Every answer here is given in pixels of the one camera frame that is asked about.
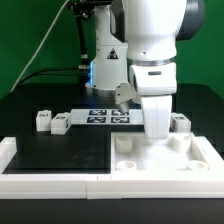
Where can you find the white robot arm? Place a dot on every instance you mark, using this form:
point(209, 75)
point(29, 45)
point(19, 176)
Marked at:
point(135, 54)

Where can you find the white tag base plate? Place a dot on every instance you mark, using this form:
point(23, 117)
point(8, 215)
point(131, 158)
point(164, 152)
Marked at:
point(106, 117)

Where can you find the white square tabletop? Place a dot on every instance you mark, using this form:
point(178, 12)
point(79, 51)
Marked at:
point(134, 152)

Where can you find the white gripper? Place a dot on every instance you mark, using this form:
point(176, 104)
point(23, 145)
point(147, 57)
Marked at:
point(154, 87)

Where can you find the white U-shaped fence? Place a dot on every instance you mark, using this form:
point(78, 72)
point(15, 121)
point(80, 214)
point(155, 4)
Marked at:
point(116, 184)

